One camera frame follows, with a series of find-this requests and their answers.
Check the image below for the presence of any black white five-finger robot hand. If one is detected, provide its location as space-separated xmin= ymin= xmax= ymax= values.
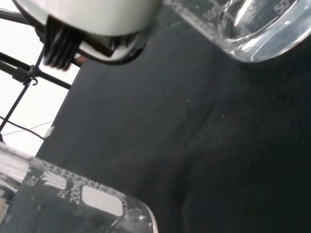
xmin=12 ymin=0 xmax=164 ymax=71

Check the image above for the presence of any black tripod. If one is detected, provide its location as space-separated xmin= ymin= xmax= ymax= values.
xmin=0 ymin=7 xmax=73 ymax=144

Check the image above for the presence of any clear cloth clip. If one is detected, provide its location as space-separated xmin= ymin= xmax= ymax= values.
xmin=44 ymin=126 xmax=56 ymax=139

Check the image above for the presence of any black bench cloth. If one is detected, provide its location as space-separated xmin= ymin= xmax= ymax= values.
xmin=35 ymin=0 xmax=311 ymax=233

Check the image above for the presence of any thin black floor cable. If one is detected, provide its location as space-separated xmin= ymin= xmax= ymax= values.
xmin=0 ymin=116 xmax=47 ymax=140

